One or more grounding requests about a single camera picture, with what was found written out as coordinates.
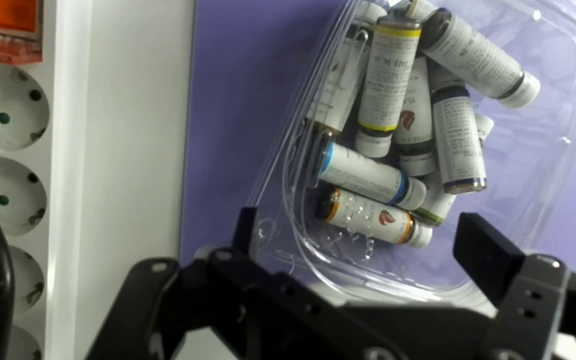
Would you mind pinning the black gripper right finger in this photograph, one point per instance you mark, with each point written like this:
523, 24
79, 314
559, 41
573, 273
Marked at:
528, 286

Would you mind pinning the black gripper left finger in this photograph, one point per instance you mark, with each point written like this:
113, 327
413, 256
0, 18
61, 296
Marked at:
235, 306

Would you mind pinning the clear plastic clamshell container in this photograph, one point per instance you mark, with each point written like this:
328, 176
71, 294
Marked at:
549, 153

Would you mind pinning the white tube green band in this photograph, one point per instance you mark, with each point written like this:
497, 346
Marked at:
435, 205

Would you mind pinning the white tube orange band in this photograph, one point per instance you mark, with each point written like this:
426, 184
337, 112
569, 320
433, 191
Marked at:
370, 216

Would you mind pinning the white tube navy band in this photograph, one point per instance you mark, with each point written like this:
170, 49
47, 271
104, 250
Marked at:
458, 136

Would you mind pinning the white tube blue band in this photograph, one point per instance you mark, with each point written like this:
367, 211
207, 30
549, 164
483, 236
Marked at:
368, 174

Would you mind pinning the white tube red logo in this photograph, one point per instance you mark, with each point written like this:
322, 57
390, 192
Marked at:
416, 127

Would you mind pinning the purple mat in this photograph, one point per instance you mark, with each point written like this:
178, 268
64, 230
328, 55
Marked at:
235, 100

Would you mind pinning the white power strip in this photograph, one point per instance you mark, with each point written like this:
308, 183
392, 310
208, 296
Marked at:
68, 167

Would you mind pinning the white tube black band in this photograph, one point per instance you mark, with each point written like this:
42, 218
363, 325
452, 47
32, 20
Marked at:
474, 53

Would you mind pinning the white tube grey print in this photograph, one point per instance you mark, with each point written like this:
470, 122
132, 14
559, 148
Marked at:
338, 87

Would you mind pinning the white tube yellow band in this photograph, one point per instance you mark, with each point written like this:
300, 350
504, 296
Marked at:
387, 87

